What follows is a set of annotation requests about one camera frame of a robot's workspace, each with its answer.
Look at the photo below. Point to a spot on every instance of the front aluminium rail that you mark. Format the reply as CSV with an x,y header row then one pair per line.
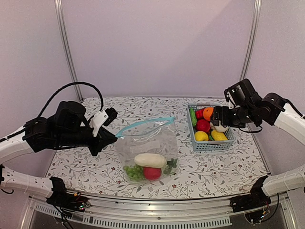
x,y
108,212

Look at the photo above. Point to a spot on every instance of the left aluminium frame post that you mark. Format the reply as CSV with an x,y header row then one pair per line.
x,y
64,40

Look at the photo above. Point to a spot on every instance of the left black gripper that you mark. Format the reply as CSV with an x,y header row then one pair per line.
x,y
99,143

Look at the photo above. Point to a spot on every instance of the blue plastic basket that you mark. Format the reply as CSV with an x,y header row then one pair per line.
x,y
211,144

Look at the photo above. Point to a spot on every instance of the yellow toy lemon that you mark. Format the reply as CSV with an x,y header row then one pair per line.
x,y
201,136

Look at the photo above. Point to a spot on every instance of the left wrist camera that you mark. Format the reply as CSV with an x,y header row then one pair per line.
x,y
103,117

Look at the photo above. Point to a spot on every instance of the yellow toy banana piece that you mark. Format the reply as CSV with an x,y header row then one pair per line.
x,y
218,136

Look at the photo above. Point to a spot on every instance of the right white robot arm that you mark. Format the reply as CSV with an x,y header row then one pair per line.
x,y
247,106

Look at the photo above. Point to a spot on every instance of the aluminium frame post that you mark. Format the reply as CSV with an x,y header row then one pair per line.
x,y
251,39
64,40

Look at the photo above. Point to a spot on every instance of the red toy bell pepper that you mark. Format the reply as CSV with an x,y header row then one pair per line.
x,y
199,114

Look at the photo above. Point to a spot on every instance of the red toy tomato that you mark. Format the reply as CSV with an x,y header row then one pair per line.
x,y
151,173

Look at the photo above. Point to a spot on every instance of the floral table mat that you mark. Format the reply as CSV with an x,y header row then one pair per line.
x,y
199,174

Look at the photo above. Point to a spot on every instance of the white toy radish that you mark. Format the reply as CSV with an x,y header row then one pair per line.
x,y
150,160

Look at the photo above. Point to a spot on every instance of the white toy garlic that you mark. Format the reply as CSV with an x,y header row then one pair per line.
x,y
219,128

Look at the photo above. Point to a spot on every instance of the orange toy fruit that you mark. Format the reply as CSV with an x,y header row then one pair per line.
x,y
207,113

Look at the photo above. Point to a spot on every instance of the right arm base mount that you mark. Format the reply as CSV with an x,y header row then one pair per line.
x,y
256,198

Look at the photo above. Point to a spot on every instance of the red toy cabbage ball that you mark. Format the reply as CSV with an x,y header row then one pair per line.
x,y
203,125

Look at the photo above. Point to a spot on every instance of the right aluminium frame post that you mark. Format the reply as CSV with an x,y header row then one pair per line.
x,y
251,39

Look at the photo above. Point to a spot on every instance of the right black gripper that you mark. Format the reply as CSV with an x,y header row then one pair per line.
x,y
225,121

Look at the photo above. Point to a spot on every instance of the clear zip top bag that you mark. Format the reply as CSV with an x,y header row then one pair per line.
x,y
156,136

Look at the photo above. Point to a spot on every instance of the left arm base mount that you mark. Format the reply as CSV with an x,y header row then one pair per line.
x,y
66,203

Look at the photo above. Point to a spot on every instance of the green toy grapes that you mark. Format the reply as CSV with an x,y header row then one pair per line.
x,y
134,173

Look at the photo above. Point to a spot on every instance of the light green toy lettuce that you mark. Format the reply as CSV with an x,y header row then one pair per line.
x,y
193,117

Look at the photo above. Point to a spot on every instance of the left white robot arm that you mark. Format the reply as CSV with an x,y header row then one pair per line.
x,y
68,128

